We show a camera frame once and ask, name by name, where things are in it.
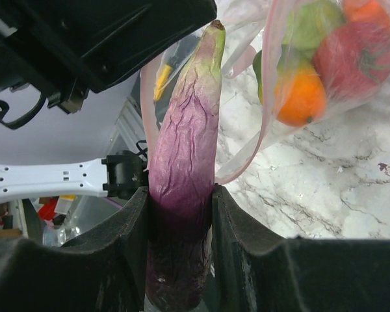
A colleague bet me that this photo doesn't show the long striped purple eggplant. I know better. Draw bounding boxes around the long striped purple eggplant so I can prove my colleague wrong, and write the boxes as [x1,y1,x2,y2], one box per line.
[146,20,226,311]

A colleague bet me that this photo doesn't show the green toy mango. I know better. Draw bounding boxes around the green toy mango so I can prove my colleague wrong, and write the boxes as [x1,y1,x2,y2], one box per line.
[252,48,328,127]

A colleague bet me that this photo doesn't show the clear zip top bag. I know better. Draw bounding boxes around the clear zip top bag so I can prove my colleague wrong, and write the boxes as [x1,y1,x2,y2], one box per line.
[140,1,390,184]

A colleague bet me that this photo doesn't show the red toy bell pepper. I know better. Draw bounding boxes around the red toy bell pepper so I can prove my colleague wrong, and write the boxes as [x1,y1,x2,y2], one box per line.
[313,21,390,101]

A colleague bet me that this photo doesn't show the green toy cabbage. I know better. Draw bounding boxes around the green toy cabbage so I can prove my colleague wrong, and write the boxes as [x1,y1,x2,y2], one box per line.
[282,0,345,51]

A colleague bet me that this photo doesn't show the orange toy pumpkin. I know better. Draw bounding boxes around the orange toy pumpkin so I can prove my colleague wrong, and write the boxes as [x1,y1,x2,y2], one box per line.
[342,0,390,25]

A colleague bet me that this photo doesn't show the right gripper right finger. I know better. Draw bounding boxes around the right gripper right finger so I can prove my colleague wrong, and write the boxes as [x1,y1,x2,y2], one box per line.
[212,186,390,311]

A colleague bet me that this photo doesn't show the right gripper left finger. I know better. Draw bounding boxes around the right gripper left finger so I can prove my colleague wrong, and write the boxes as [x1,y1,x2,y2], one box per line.
[0,187,148,311]

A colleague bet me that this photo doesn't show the aluminium frame rail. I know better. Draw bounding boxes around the aluminium frame rail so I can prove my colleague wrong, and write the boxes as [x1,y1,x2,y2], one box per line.
[105,97,146,155]

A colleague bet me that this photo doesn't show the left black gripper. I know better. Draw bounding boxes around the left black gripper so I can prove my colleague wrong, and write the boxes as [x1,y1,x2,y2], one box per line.
[0,0,217,130]

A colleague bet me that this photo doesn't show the black device at table edge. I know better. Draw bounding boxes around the black device at table edge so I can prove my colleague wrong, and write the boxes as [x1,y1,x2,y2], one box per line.
[153,32,201,106]

